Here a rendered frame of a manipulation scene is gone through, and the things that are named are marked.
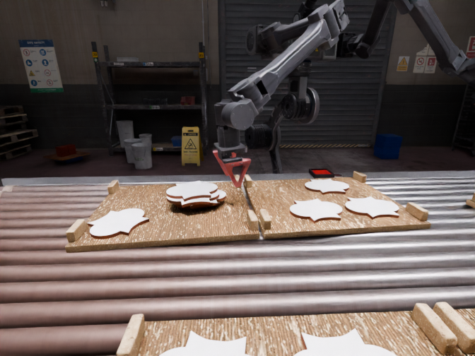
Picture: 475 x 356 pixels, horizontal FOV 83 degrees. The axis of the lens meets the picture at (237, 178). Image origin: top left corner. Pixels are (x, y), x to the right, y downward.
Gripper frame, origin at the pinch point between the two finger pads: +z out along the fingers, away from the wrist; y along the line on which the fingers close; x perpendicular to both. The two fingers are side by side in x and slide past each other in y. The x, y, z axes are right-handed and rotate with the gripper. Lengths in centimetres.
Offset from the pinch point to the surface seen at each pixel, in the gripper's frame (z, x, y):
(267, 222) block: 5.9, 3.1, 16.6
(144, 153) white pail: 71, -47, -360
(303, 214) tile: 7.9, 14.0, 13.2
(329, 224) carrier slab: 9.2, 18.1, 18.3
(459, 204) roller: 15, 64, 15
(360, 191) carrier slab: 11.0, 39.9, 2.3
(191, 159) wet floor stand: 90, 21, -356
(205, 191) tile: 2.3, -7.9, 0.4
